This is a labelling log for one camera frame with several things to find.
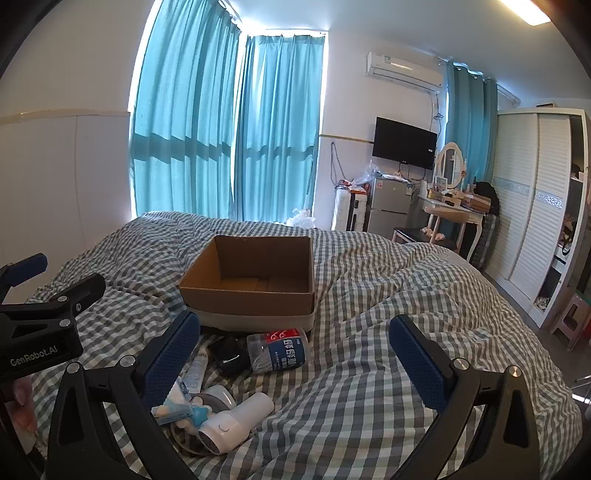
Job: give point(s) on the brown cardboard box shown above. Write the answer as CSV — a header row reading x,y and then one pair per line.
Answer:
x,y
249,302

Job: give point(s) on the ceiling light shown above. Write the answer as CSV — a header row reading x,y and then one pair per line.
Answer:
x,y
524,9

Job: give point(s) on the brown boxes on dressing table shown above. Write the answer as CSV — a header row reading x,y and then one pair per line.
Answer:
x,y
468,202

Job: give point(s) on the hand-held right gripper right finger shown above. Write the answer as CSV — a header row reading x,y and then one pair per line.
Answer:
x,y
418,364

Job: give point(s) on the person's left hand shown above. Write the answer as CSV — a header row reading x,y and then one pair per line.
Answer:
x,y
21,401

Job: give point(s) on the narrow teal curtain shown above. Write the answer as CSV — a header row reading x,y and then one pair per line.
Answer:
x,y
277,129

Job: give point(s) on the white oval mirror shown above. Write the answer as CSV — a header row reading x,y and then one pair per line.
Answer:
x,y
450,164

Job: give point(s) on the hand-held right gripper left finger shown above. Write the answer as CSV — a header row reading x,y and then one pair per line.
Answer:
x,y
173,360

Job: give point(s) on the pink plastic stool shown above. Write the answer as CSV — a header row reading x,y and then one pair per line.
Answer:
x,y
572,318

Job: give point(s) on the white suitcase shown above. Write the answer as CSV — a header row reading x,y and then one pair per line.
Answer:
x,y
344,210

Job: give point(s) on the white dressing table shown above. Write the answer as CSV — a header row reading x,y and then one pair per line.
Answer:
x,y
455,217

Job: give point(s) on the silver small fridge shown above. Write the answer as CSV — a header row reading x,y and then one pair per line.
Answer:
x,y
392,205

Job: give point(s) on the black glossy diamond-shaped case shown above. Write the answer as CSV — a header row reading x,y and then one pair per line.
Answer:
x,y
228,355

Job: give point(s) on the white wardrobe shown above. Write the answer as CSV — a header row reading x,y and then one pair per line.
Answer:
x,y
531,198

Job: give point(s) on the teal curtain beside wardrobe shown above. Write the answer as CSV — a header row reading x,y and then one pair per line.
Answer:
x,y
468,124

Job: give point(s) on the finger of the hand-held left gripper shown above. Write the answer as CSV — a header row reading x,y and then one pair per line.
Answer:
x,y
81,288
30,266

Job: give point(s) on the red and blue packet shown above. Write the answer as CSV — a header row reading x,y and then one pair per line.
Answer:
x,y
281,353

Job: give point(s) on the black wall television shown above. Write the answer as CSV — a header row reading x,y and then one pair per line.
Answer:
x,y
404,143

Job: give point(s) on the white air conditioner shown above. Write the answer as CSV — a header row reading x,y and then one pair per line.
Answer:
x,y
401,71

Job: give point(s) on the black bag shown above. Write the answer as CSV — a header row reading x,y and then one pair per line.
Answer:
x,y
487,196

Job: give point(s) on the white tape roll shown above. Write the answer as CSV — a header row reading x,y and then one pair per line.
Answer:
x,y
220,396

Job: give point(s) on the grey checked blanket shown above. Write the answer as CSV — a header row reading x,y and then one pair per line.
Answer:
x,y
369,286

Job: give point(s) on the white plastic bag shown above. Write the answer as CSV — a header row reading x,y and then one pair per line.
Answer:
x,y
301,218

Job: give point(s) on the white small tube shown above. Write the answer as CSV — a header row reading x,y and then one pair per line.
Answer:
x,y
174,392

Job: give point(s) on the wide teal curtain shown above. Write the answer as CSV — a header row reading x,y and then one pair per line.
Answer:
x,y
184,115

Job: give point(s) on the black bench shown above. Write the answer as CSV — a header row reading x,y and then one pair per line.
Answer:
x,y
411,234

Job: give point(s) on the clear small bottle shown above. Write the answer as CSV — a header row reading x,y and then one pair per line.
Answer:
x,y
197,369

